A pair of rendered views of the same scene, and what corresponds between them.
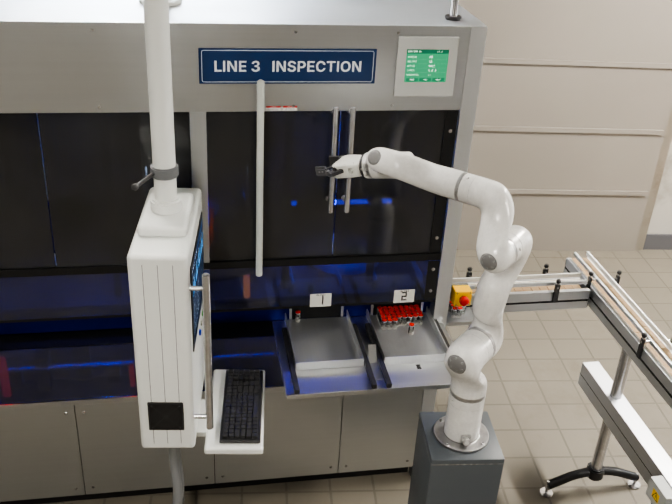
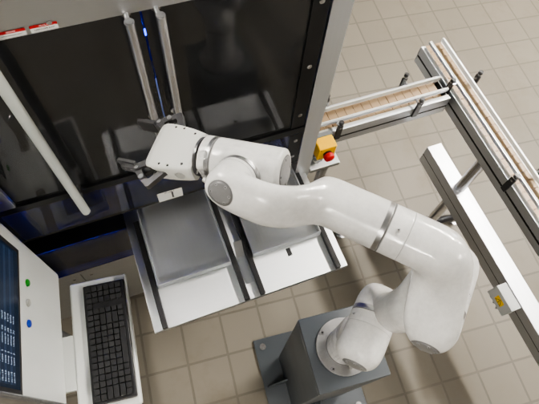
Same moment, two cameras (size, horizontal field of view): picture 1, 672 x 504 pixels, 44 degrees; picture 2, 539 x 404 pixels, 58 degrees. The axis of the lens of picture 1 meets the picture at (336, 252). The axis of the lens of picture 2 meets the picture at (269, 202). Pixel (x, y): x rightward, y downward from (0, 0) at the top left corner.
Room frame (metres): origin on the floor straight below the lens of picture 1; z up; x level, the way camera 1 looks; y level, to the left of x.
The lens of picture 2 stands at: (1.99, -0.08, 2.51)
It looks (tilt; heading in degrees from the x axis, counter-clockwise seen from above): 64 degrees down; 344
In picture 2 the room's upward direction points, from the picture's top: 8 degrees clockwise
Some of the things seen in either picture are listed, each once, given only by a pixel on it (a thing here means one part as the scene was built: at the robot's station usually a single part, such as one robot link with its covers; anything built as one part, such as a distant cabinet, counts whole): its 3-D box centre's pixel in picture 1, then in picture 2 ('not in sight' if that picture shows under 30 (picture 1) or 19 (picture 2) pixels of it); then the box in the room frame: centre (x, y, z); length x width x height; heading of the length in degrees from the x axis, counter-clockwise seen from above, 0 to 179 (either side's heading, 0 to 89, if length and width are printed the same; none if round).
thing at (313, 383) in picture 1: (368, 352); (233, 236); (2.64, -0.15, 0.87); 0.70 x 0.48 x 0.02; 102
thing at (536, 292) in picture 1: (511, 289); (370, 109); (3.11, -0.78, 0.92); 0.69 x 0.15 x 0.16; 102
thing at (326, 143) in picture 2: (460, 294); (323, 145); (2.91, -0.52, 0.99); 0.08 x 0.07 x 0.07; 12
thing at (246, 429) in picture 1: (242, 403); (108, 339); (2.35, 0.31, 0.82); 0.40 x 0.14 x 0.02; 5
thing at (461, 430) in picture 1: (464, 413); (349, 341); (2.21, -0.47, 0.95); 0.19 x 0.19 x 0.18
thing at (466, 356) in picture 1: (467, 367); (361, 338); (2.18, -0.45, 1.16); 0.19 x 0.12 x 0.24; 144
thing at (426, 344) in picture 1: (406, 333); (270, 204); (2.75, -0.30, 0.90); 0.34 x 0.26 x 0.04; 12
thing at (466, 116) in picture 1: (442, 283); (304, 143); (2.90, -0.44, 1.05); 0.07 x 0.06 x 2.10; 12
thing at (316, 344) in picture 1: (322, 338); (181, 231); (2.68, 0.03, 0.90); 0.34 x 0.26 x 0.04; 12
